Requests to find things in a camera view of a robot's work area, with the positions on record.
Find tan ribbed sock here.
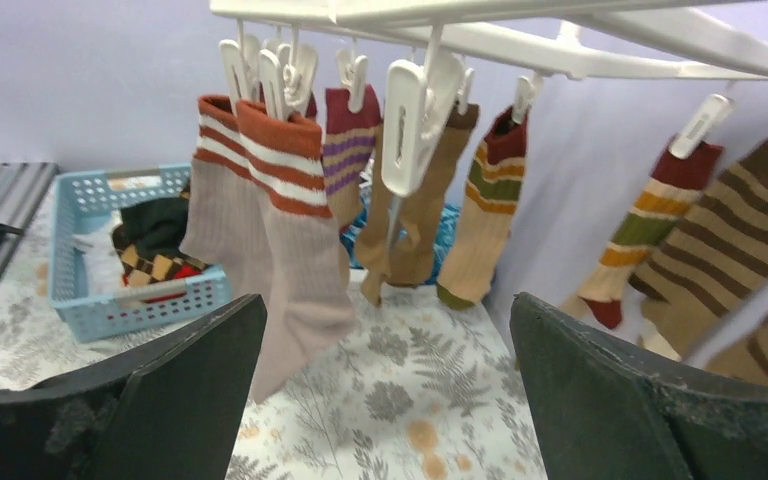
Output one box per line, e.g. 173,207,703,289
387,103,480,287

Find red striped sock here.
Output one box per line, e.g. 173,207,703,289
322,84,382,231

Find blue patterned cloth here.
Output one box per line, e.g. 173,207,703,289
340,196,461,285

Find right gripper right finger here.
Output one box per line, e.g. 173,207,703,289
510,293,768,480

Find brown patterned hanging sock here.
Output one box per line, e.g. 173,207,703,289
629,139,768,361

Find blue laundry basket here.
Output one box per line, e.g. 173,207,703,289
48,164,231,342

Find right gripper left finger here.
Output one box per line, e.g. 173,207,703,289
0,295,267,479

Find white sock hanger frame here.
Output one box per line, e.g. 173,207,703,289
209,0,768,81

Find pile of socks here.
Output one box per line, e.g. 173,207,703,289
72,188,210,294

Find tan brown-toe sock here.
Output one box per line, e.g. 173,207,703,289
354,126,393,306

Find white clothes clip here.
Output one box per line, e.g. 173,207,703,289
218,19,260,112
335,37,368,114
259,25,319,121
376,24,464,199

